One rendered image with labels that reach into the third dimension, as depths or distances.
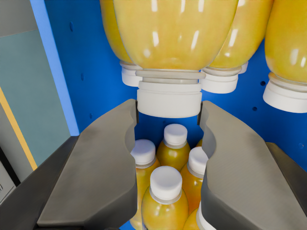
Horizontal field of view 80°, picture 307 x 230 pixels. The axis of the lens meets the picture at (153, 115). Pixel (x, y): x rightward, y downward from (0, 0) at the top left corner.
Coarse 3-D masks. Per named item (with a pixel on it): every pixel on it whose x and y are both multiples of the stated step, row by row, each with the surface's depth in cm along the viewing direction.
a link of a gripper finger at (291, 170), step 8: (272, 144) 8; (272, 152) 7; (280, 152) 7; (280, 160) 7; (288, 160) 7; (280, 168) 7; (288, 168) 7; (296, 168) 7; (288, 176) 6; (296, 176) 6; (304, 176) 6; (288, 184) 6; (296, 184) 6; (304, 184) 6; (296, 192) 6; (304, 192) 6; (304, 200) 6; (304, 208) 5
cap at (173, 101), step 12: (144, 84) 10; (156, 84) 10; (168, 84) 9; (180, 84) 9; (192, 84) 10; (144, 96) 10; (156, 96) 10; (168, 96) 9; (180, 96) 9; (192, 96) 10; (144, 108) 10; (156, 108) 10; (168, 108) 10; (180, 108) 10; (192, 108) 10
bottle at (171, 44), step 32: (128, 0) 8; (160, 0) 7; (192, 0) 7; (224, 0) 8; (128, 32) 9; (160, 32) 8; (192, 32) 8; (224, 32) 9; (160, 64) 9; (192, 64) 9
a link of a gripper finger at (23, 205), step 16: (64, 144) 8; (48, 160) 7; (64, 160) 7; (32, 176) 6; (48, 176) 6; (16, 192) 6; (32, 192) 6; (48, 192) 6; (0, 208) 5; (16, 208) 5; (32, 208) 5; (0, 224) 5; (16, 224) 5; (32, 224) 5
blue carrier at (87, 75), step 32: (32, 0) 11; (64, 0) 14; (96, 0) 18; (64, 32) 14; (96, 32) 19; (64, 64) 14; (96, 64) 20; (256, 64) 26; (64, 96) 14; (96, 96) 20; (128, 96) 26; (224, 96) 31; (256, 96) 28; (160, 128) 34; (192, 128) 35; (256, 128) 30; (288, 128) 26; (128, 224) 39
